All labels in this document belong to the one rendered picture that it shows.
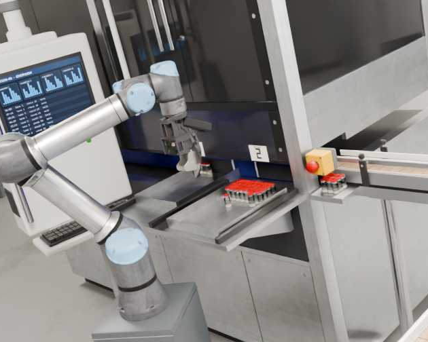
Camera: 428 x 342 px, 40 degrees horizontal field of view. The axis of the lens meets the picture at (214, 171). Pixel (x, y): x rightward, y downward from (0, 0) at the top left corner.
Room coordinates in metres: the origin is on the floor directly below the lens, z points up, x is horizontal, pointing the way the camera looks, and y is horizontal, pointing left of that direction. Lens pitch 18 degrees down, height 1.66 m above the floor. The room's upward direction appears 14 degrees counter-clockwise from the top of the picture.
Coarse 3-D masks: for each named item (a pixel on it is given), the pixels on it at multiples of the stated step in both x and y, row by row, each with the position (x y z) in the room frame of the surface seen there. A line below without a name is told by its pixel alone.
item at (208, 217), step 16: (224, 192) 2.07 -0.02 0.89; (192, 208) 1.96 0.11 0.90; (208, 208) 1.97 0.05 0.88; (224, 208) 1.94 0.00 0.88; (240, 208) 1.90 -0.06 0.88; (256, 208) 1.81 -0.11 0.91; (176, 224) 1.85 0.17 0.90; (192, 224) 1.79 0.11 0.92; (208, 224) 1.83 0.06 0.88; (224, 224) 1.80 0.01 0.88
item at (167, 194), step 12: (168, 180) 2.34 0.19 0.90; (180, 180) 2.36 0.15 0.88; (192, 180) 2.32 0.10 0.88; (204, 180) 2.28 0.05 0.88; (216, 180) 2.16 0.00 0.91; (144, 192) 2.25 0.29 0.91; (156, 192) 2.29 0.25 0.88; (168, 192) 2.25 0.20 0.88; (180, 192) 2.22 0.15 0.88; (192, 192) 2.18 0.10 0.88; (156, 204) 2.12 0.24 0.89; (168, 204) 2.06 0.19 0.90; (180, 204) 2.04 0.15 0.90
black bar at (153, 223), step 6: (228, 180) 2.17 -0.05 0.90; (216, 186) 2.14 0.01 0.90; (222, 186) 2.15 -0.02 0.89; (204, 192) 2.10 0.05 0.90; (210, 192) 2.11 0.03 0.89; (192, 198) 2.07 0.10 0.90; (198, 198) 2.07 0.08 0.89; (186, 204) 2.03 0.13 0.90; (174, 210) 1.99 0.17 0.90; (162, 216) 1.96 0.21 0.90; (168, 216) 1.97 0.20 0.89; (150, 222) 1.93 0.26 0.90; (156, 222) 1.93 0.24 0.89; (162, 222) 1.95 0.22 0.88
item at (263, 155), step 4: (252, 148) 2.05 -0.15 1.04; (260, 148) 2.02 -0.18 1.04; (264, 148) 2.00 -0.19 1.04; (252, 152) 2.05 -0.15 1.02; (256, 152) 2.04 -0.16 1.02; (264, 152) 2.01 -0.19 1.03; (252, 156) 2.06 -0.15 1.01; (256, 156) 2.04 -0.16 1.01; (260, 156) 2.03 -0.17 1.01; (264, 156) 2.01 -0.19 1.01; (252, 160) 2.06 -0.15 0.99; (256, 160) 2.05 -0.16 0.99; (260, 160) 2.03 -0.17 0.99; (264, 160) 2.01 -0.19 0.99; (268, 160) 2.00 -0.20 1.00
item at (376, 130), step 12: (384, 120) 2.58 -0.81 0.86; (396, 120) 2.54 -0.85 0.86; (360, 132) 2.49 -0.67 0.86; (372, 132) 2.45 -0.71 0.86; (384, 132) 2.41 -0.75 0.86; (336, 144) 2.41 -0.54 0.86; (348, 144) 2.37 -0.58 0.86; (360, 144) 2.33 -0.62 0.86; (132, 168) 2.79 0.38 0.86; (144, 168) 2.74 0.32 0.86; (156, 168) 2.70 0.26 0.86; (168, 168) 2.65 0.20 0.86; (108, 288) 3.26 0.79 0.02; (228, 336) 2.46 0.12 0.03
